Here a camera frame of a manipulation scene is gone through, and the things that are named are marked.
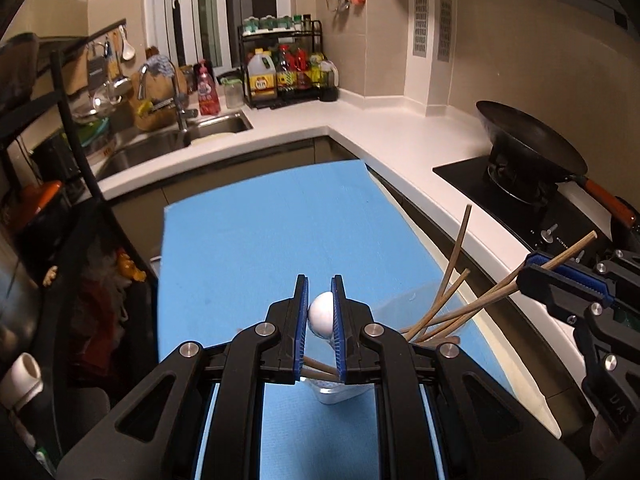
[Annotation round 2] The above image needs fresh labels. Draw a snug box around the black spice rack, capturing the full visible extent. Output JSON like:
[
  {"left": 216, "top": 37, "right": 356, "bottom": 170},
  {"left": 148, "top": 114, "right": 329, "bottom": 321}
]
[{"left": 236, "top": 14, "right": 340, "bottom": 110}]

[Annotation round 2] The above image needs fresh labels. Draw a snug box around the yellow oil bottle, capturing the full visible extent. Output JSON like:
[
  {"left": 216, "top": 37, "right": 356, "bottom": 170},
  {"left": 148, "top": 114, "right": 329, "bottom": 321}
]
[{"left": 246, "top": 49, "right": 277, "bottom": 102}]

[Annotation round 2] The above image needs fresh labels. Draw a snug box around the blue table cloth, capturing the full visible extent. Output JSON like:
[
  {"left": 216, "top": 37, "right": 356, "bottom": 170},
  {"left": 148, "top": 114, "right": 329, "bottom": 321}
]
[{"left": 156, "top": 159, "right": 514, "bottom": 480}]

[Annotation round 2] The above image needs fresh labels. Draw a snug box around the clear plastic utensil holder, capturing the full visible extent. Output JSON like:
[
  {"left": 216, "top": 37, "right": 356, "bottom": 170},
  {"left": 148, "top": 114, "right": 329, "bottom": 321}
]
[{"left": 301, "top": 278, "right": 471, "bottom": 406}]

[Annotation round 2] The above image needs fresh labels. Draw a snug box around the chrome kitchen faucet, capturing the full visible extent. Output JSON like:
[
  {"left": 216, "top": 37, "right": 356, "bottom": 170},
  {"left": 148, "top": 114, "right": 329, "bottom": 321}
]
[{"left": 131, "top": 52, "right": 198, "bottom": 132}]

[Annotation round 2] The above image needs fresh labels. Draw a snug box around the pink dish soap bottle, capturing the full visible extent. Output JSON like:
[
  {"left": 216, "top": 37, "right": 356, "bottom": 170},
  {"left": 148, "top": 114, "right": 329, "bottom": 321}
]
[{"left": 198, "top": 60, "right": 220, "bottom": 116}]

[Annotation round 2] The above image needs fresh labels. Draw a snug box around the stainless steel sink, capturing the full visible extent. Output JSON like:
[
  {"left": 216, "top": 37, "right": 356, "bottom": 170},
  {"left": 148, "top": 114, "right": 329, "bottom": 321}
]
[{"left": 96, "top": 112, "right": 253, "bottom": 181}]

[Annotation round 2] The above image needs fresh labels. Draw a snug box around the white paper roll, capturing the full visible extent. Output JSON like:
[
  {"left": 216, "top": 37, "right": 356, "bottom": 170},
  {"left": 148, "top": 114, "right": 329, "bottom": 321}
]
[{"left": 0, "top": 352, "right": 43, "bottom": 412}]

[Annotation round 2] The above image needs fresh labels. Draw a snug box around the wooden chopstick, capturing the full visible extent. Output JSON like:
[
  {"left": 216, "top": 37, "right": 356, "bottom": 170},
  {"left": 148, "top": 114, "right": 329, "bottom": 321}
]
[
  {"left": 422, "top": 335, "right": 460, "bottom": 348},
  {"left": 303, "top": 356, "right": 338, "bottom": 376},
  {"left": 404, "top": 231, "right": 598, "bottom": 344},
  {"left": 300, "top": 367, "right": 340, "bottom": 382},
  {"left": 404, "top": 269, "right": 471, "bottom": 341},
  {"left": 427, "top": 281, "right": 518, "bottom": 326},
  {"left": 416, "top": 202, "right": 473, "bottom": 340}
]

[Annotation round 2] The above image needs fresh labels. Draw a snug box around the black gas stove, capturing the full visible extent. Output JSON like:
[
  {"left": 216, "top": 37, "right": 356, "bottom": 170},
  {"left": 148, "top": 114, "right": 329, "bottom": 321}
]
[{"left": 434, "top": 155, "right": 639, "bottom": 268}]

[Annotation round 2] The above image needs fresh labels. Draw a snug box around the white ceramic spoon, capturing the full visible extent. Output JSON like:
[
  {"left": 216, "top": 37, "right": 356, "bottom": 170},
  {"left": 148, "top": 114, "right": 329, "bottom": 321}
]
[{"left": 307, "top": 292, "right": 334, "bottom": 340}]

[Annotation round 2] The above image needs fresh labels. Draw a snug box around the black metal shelf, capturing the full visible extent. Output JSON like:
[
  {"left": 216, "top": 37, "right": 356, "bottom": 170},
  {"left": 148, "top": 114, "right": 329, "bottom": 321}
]
[{"left": 1, "top": 32, "right": 158, "bottom": 457}]

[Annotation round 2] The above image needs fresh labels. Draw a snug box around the black wok with wooden handle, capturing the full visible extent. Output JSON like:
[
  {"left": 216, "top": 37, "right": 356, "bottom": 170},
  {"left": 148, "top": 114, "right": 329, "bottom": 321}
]
[{"left": 475, "top": 100, "right": 639, "bottom": 230}]

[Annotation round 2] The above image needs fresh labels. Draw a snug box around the hanging white ladle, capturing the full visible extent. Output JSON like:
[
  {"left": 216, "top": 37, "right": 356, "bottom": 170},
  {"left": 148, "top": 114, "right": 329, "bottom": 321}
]
[{"left": 118, "top": 25, "right": 136, "bottom": 62}]

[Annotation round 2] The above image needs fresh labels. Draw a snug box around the glass jar with green lid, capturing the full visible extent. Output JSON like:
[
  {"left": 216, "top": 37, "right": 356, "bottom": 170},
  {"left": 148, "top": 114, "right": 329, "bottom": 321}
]
[{"left": 221, "top": 77, "right": 244, "bottom": 110}]

